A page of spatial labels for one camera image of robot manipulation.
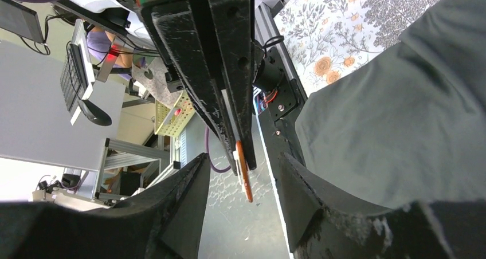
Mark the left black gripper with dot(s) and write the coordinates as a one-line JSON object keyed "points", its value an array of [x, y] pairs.
{"points": [[175, 29]]}

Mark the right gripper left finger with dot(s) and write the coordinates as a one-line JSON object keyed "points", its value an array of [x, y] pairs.
{"points": [[163, 221]]}

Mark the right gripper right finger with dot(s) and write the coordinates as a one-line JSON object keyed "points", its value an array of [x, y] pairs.
{"points": [[324, 221]]}

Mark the dark green t-shirt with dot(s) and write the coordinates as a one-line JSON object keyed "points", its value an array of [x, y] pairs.
{"points": [[410, 124]]}

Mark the yellow perforated basket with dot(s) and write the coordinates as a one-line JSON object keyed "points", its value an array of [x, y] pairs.
{"points": [[172, 121]]}

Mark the floral table mat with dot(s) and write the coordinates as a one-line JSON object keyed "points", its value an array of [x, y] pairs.
{"points": [[329, 39]]}

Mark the black computer mouse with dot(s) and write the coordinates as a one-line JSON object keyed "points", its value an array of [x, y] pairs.
{"points": [[94, 114]]}

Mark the black keyboard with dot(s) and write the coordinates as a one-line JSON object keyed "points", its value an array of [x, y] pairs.
{"points": [[77, 77]]}

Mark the grey desk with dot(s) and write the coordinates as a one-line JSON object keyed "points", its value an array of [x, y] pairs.
{"points": [[35, 125]]}

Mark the black monitor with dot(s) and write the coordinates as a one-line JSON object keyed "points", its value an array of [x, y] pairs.
{"points": [[21, 20]]}

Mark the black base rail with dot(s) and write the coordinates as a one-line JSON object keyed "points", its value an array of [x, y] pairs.
{"points": [[276, 122]]}

